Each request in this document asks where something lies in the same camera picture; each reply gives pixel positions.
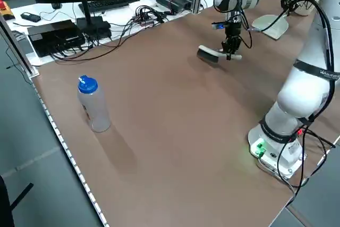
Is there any white brush with dark bristles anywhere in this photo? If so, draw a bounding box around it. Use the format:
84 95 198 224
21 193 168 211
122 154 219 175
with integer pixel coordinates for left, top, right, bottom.
197 45 243 64

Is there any pale grey plastic dustpan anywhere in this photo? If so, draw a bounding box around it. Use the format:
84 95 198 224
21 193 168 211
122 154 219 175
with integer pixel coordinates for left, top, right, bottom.
251 14 290 40

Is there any black usb hub with plugs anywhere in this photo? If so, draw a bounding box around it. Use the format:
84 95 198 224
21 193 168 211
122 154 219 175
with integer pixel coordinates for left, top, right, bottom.
132 6 165 26

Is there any black keyboard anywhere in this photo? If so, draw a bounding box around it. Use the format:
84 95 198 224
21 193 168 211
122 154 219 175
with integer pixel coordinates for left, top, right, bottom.
78 0 141 14

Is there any black monitor stand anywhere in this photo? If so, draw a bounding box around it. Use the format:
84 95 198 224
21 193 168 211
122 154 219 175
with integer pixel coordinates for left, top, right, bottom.
75 0 112 36

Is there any clear bottle with blue cap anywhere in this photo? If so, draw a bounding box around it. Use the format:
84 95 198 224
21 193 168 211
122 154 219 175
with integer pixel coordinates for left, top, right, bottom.
76 75 112 133

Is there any flat black electronics box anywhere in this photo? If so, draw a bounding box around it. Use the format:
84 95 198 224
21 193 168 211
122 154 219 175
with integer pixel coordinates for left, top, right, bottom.
27 19 86 57

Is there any black handheld remote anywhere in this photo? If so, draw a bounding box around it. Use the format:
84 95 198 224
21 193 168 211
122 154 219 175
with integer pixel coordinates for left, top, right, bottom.
20 12 41 22

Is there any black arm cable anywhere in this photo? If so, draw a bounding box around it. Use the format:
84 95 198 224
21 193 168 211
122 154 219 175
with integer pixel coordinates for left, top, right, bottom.
276 0 340 193

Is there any long black cable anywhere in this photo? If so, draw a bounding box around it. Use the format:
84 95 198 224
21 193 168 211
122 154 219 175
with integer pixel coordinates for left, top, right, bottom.
50 22 171 63

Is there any aluminium frame rail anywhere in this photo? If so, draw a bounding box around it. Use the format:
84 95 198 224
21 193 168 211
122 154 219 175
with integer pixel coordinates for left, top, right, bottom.
0 14 39 79

